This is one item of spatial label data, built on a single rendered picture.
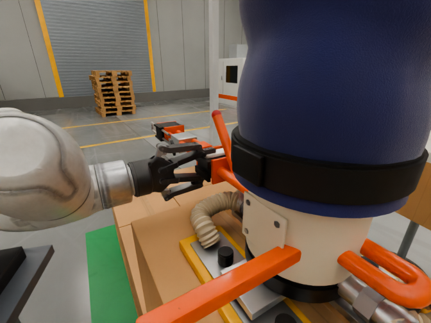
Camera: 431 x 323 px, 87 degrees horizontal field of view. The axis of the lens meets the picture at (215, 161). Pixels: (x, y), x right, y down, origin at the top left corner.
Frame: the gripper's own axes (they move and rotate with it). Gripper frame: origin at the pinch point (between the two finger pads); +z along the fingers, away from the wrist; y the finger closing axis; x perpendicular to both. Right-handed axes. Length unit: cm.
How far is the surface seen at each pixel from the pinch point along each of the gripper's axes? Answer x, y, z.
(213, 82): -316, 3, 177
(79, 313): -79, 121, -53
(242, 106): 23.5, -17.5, -9.9
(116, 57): -976, -54, 121
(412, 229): 4, 80, 151
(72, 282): -106, 121, -57
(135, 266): -44, 66, -19
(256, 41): 23.9, -24.0, -8.9
